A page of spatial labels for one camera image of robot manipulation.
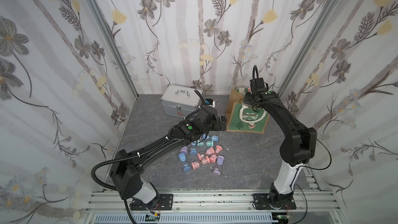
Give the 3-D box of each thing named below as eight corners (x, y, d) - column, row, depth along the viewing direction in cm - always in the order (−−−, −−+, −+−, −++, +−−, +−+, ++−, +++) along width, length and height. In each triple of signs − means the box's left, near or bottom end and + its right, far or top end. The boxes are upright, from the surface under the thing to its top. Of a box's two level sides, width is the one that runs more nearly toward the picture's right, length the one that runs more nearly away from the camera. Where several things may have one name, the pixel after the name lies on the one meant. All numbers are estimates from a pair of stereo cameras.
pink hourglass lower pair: (204, 166, 86) (204, 165, 84) (196, 155, 90) (196, 154, 88) (210, 161, 88) (211, 160, 86) (203, 151, 92) (203, 149, 90)
